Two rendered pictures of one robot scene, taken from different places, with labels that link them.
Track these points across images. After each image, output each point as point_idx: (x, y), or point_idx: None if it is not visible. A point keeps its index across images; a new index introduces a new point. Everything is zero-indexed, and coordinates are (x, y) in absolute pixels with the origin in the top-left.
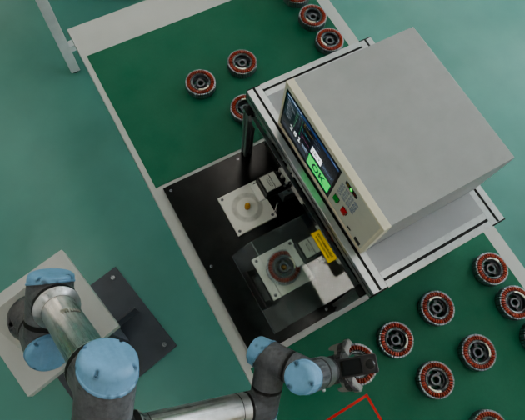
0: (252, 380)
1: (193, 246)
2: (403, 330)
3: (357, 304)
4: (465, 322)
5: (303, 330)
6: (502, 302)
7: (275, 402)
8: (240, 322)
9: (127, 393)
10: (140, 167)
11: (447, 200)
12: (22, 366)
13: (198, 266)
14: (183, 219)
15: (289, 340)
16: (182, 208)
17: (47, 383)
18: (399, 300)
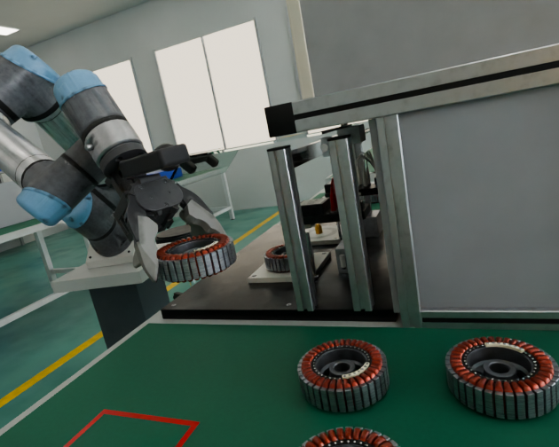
0: (133, 332)
1: (246, 246)
2: (371, 357)
3: (341, 325)
4: None
5: (240, 320)
6: None
7: (56, 168)
8: (197, 286)
9: (8, 58)
10: (279, 222)
11: (446, 2)
12: (75, 271)
13: None
14: (263, 235)
15: (214, 321)
16: (271, 231)
17: (66, 286)
18: (423, 347)
